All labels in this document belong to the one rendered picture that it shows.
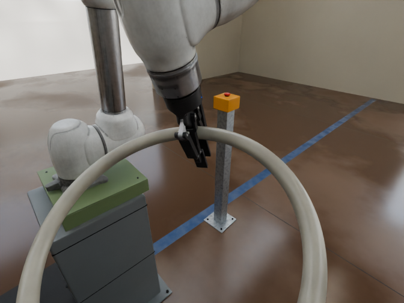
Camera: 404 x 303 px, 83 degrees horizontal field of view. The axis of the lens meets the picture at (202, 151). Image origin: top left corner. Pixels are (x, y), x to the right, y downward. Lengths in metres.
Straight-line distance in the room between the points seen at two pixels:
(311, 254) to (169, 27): 0.36
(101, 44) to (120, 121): 0.29
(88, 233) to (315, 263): 0.88
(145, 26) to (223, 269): 1.63
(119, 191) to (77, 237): 0.22
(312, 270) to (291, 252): 1.61
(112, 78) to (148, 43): 0.62
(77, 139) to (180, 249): 1.20
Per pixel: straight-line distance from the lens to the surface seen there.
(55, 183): 1.12
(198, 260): 1.82
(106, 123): 1.03
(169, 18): 0.35
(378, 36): 6.18
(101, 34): 0.93
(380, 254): 2.27
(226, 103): 1.41
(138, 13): 0.35
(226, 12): 0.42
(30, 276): 0.50
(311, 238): 0.38
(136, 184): 1.07
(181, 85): 0.40
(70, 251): 1.10
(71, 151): 1.00
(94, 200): 1.03
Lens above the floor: 1.50
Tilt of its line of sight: 30 degrees down
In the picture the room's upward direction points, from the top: straight up
